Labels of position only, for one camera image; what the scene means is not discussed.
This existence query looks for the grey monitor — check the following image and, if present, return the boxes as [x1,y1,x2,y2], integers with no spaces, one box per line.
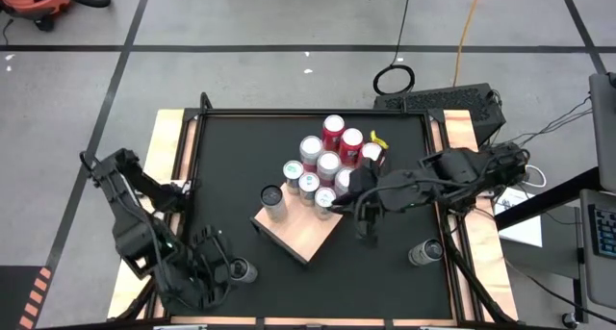
[588,71,616,192]

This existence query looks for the orange shop vacuum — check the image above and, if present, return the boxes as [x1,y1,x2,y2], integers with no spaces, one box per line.
[0,0,73,32]

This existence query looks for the black mat orange stripes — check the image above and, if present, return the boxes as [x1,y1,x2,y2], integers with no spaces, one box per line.
[0,265,54,330]

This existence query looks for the black coiled floor cable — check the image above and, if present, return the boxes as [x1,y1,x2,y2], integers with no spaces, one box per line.
[372,0,417,97]

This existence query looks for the white paper sheet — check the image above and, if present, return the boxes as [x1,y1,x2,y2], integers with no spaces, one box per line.
[494,185,544,248]

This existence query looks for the grey laptop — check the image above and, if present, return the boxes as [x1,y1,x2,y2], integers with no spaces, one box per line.
[578,189,616,311]

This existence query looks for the red soda can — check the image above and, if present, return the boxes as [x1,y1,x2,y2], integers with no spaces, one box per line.
[358,141,385,168]
[321,114,346,151]
[339,127,365,166]

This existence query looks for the blue silver energy drink can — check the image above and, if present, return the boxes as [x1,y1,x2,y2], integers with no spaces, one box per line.
[281,160,305,195]
[313,187,338,220]
[297,171,321,207]

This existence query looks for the black desk cables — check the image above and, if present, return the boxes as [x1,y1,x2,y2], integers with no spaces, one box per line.
[495,94,594,148]

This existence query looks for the black table frame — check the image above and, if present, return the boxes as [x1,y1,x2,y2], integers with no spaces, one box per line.
[108,91,519,330]

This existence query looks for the silver can black top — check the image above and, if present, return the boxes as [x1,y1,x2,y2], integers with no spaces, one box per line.
[260,184,289,224]
[229,257,259,284]
[407,238,445,267]

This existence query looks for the white cable loop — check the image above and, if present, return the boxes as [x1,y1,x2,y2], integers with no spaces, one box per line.
[526,164,549,190]

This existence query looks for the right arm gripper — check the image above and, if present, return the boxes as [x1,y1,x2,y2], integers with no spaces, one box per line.
[330,156,387,214]

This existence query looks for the black desk beam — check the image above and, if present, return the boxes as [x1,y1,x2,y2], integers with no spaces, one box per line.
[494,165,602,231]

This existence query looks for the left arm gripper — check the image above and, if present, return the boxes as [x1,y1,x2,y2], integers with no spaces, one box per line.
[185,226,233,310]

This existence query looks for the wooden side board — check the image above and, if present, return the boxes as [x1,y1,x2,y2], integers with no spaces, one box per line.
[429,109,520,322]
[106,109,199,321]

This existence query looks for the yellow cable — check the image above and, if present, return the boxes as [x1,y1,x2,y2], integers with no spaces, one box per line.
[451,0,485,89]

